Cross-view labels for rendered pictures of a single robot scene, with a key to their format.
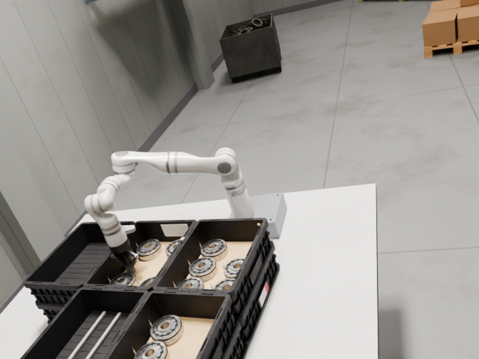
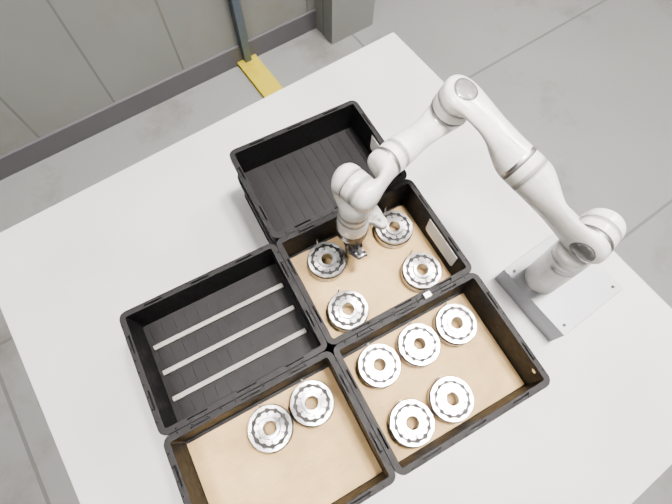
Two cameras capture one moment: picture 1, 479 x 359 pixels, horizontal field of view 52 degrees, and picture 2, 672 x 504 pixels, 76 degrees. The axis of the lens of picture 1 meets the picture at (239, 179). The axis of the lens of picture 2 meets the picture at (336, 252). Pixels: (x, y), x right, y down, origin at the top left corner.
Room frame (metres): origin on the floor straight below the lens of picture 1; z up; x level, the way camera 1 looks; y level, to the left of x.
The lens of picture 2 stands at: (1.17, 0.29, 1.91)
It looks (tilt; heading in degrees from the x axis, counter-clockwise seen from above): 67 degrees down; 32
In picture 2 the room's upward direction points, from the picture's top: 2 degrees clockwise
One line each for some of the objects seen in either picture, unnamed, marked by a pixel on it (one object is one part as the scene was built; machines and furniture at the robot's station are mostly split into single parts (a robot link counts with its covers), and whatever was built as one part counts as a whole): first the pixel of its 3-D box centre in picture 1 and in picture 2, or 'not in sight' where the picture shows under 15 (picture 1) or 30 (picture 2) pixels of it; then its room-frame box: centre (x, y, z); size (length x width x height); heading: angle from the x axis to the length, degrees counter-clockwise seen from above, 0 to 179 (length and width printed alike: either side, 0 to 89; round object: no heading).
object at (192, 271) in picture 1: (202, 266); (419, 344); (1.46, 0.22, 0.86); 0.10 x 0.10 x 0.01
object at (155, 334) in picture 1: (165, 327); (311, 402); (1.20, 0.36, 0.86); 0.10 x 0.10 x 0.01
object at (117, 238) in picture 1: (117, 231); (360, 215); (1.59, 0.49, 1.03); 0.11 x 0.09 x 0.06; 152
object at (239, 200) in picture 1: (239, 200); (555, 267); (1.83, 0.03, 0.87); 0.09 x 0.09 x 0.17; 70
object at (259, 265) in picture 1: (217, 265); (434, 368); (1.42, 0.16, 0.87); 0.40 x 0.30 x 0.11; 152
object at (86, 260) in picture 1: (87, 262); (318, 176); (1.70, 0.69, 0.87); 0.40 x 0.30 x 0.11; 152
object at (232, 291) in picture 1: (213, 253); (439, 365); (1.42, 0.16, 0.92); 0.40 x 0.30 x 0.02; 152
